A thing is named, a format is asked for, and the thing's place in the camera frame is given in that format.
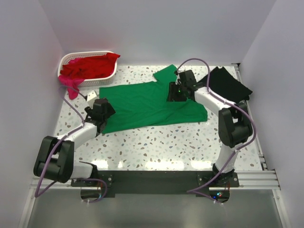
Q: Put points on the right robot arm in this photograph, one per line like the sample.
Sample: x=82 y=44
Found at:
x=235 y=125

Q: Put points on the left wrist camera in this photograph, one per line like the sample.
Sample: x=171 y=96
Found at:
x=91 y=97

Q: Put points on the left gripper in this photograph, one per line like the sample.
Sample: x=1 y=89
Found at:
x=110 y=111

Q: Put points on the red t-shirt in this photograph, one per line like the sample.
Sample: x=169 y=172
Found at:
x=93 y=67

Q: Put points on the green t-shirt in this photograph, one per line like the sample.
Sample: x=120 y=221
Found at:
x=145 y=104

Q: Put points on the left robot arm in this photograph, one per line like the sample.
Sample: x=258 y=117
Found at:
x=55 y=160

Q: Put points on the white perforated laundry basket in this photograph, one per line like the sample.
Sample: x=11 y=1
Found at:
x=88 y=82

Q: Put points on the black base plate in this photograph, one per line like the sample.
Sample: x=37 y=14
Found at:
x=108 y=184

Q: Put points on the folded black t-shirt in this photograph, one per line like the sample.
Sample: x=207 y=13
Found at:
x=225 y=85

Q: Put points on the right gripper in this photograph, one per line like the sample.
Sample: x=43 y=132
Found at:
x=172 y=96

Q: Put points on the pink t-shirt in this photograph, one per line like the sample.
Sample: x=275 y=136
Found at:
x=71 y=86

